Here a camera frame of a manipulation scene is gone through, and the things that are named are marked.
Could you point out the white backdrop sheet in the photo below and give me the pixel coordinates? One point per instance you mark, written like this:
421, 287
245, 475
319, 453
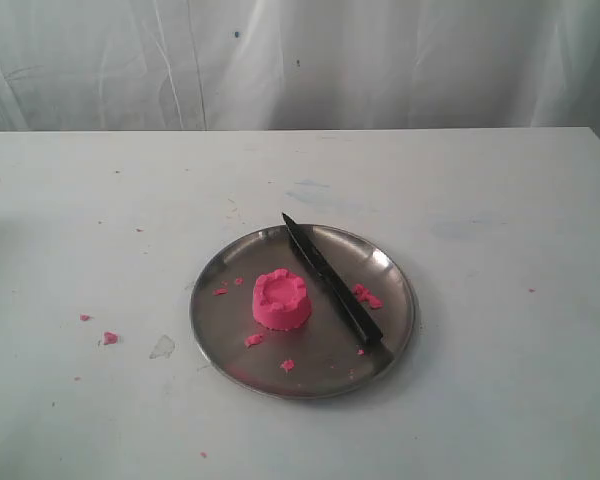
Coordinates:
238, 65

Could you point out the pink clay crumbs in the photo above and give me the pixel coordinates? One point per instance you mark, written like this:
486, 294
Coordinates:
225, 286
365, 296

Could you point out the pink clay crumb front-left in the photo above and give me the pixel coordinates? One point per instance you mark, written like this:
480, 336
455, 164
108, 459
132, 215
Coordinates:
253, 340

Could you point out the pink clay crumb front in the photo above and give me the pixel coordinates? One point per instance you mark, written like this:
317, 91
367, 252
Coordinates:
287, 365

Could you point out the black kitchen knife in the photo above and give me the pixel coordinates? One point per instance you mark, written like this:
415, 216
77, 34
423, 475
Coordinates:
351, 312

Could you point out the clear tape piece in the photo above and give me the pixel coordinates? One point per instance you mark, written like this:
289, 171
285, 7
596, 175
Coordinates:
164, 348

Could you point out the pink clay crumbs right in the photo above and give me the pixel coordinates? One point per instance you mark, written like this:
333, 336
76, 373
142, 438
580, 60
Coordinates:
365, 296

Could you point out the pink clay crumbs left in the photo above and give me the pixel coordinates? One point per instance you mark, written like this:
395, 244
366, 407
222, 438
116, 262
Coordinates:
225, 286

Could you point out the pink dough lump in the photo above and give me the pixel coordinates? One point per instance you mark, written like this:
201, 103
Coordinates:
280, 300

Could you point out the pink clay crumb on table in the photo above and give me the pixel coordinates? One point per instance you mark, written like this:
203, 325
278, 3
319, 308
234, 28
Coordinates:
110, 338

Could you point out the round steel plate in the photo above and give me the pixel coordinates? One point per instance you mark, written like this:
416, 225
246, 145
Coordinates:
329, 359

